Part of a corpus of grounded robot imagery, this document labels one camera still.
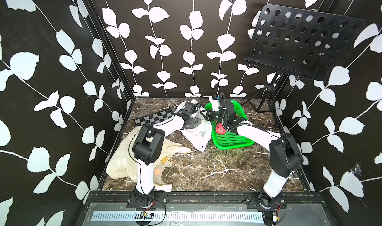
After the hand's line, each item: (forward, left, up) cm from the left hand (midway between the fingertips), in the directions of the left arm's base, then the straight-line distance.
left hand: (190, 113), depth 99 cm
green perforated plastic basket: (-17, -25, -9) cm, 32 cm away
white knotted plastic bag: (-21, -5, +3) cm, 21 cm away
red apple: (-19, -23, +21) cm, 36 cm away
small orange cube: (-35, +19, -7) cm, 41 cm away
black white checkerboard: (+2, +26, -7) cm, 27 cm away
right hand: (-8, -5, +12) cm, 15 cm away
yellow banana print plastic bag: (-36, +33, +6) cm, 49 cm away
